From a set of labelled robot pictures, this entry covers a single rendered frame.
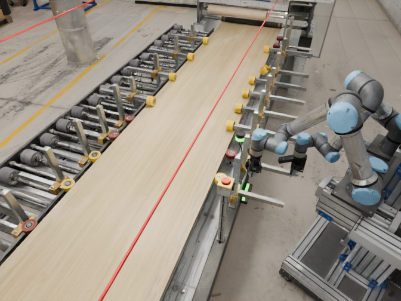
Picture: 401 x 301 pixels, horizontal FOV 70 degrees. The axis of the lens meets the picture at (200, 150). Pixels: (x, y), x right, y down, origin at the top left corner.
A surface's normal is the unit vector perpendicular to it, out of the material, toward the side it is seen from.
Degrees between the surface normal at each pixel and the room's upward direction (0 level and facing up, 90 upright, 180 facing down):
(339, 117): 83
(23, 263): 0
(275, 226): 0
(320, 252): 0
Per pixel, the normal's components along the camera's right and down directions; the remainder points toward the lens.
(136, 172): 0.00, -0.74
